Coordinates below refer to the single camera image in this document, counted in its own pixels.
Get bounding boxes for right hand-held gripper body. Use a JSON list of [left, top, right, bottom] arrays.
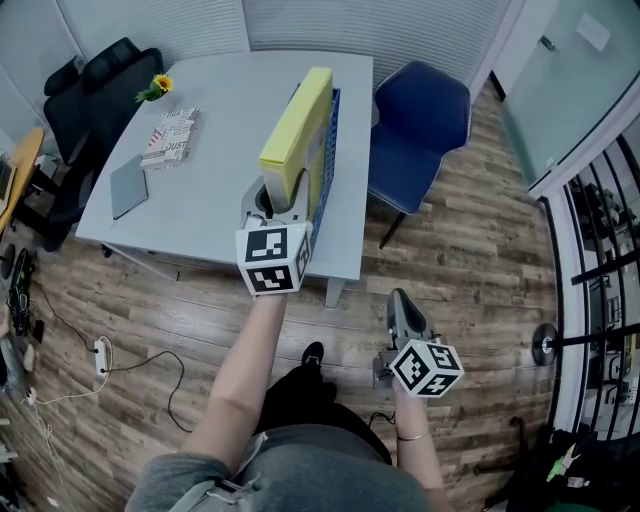
[[373, 333, 465, 400]]

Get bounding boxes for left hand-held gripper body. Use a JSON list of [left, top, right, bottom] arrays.
[[235, 217, 314, 297]]

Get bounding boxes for blue plastic file rack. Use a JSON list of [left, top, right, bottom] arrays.
[[289, 82, 343, 251]]

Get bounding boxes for yellow file box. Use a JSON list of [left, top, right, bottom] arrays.
[[258, 67, 334, 221]]

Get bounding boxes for person's left forearm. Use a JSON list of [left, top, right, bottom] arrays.
[[180, 292, 290, 475]]

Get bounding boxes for person's right forearm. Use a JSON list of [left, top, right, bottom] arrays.
[[392, 382, 447, 495]]

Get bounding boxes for white table leg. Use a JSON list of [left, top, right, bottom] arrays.
[[101, 242, 180, 282], [324, 277, 347, 309]]

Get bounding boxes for white patterned book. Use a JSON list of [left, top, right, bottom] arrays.
[[139, 106, 203, 170]]

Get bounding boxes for person's black trousers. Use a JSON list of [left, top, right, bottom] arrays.
[[252, 362, 395, 466]]

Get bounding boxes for grey notebook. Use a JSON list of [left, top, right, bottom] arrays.
[[109, 153, 151, 222]]

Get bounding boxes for blue padded chair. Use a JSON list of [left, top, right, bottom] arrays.
[[367, 60, 473, 250]]

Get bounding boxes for person's grey shirt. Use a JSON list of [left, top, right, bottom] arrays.
[[124, 423, 454, 512]]

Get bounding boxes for yellow flower plant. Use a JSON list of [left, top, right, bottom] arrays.
[[134, 73, 175, 104]]

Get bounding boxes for green and yellow papers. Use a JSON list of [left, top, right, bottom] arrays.
[[544, 443, 582, 484]]

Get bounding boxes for black mesh office chair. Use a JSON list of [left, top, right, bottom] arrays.
[[42, 37, 166, 252]]

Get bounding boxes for black metal railing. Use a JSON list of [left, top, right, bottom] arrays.
[[537, 133, 640, 442]]

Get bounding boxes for white power strip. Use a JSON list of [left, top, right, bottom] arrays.
[[93, 335, 112, 387]]

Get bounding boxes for yellow round table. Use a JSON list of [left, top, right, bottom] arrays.
[[0, 126, 46, 237]]

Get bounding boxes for frosted glass door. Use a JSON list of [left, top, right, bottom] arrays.
[[501, 0, 640, 187]]

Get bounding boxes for white paper sheet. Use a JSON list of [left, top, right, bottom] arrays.
[[574, 12, 613, 52]]

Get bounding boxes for black stanchion post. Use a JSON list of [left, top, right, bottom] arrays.
[[530, 322, 640, 367]]

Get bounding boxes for black floor cable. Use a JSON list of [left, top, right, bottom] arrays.
[[101, 349, 195, 434]]

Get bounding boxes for thin white cable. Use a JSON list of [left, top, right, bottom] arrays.
[[203, 432, 270, 502]]

